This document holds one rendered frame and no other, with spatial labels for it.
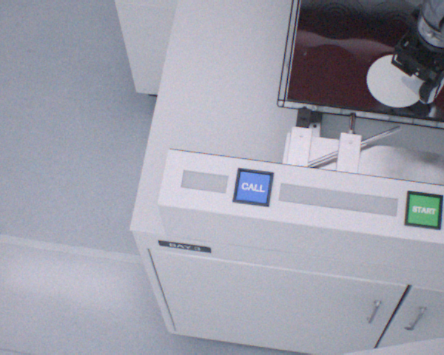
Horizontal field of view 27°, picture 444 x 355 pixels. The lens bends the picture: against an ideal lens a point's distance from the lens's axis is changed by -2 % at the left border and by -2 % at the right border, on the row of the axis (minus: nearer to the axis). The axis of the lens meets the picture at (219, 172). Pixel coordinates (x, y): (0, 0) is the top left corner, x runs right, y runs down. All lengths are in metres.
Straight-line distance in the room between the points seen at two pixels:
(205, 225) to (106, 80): 1.21
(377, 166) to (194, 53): 0.40
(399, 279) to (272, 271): 0.22
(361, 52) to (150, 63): 0.86
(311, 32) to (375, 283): 0.45
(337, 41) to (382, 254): 0.38
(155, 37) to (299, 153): 0.81
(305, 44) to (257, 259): 0.37
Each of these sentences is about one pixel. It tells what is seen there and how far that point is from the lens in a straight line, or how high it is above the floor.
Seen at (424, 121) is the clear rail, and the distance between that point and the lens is 1.57.
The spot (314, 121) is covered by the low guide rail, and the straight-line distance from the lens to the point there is 1.61.
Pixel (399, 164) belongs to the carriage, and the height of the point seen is 0.88.
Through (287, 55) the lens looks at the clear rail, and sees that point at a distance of 1.60.
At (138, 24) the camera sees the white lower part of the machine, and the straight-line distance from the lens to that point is 2.21.
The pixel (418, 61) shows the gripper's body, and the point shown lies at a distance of 1.45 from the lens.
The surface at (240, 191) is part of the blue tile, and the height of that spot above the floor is 0.96.
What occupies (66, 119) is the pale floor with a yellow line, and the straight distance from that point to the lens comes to 2.60.
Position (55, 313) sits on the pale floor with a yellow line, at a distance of 2.42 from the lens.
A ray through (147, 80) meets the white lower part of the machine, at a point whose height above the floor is 0.16.
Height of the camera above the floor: 2.29
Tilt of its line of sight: 67 degrees down
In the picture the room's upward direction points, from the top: 5 degrees counter-clockwise
